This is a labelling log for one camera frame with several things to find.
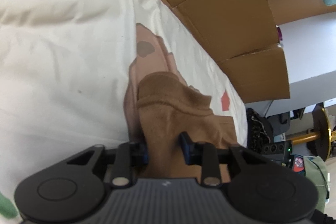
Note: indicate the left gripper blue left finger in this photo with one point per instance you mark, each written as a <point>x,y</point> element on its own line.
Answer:
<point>140,154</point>

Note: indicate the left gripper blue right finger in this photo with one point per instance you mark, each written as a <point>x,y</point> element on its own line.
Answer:
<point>188,148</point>

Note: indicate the brown printed t-shirt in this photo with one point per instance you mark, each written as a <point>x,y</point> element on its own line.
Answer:
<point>166,108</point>

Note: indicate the black folded garment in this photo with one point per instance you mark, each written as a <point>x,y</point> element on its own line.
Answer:
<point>260,132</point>

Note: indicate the black electronic device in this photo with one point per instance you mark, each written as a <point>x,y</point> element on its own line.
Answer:
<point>278,152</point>

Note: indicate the teal patterned garment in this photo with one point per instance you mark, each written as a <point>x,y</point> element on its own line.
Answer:
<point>297,164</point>

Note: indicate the gold barbell weight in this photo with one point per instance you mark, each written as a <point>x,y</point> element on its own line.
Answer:
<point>319,140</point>

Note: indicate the cream bear print blanket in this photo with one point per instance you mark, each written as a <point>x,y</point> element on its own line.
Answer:
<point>70,71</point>

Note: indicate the purple white detergent bag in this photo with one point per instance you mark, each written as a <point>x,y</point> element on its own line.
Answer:
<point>280,38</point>

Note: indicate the flattened brown cardboard box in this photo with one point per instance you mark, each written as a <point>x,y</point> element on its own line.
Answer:
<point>242,38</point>

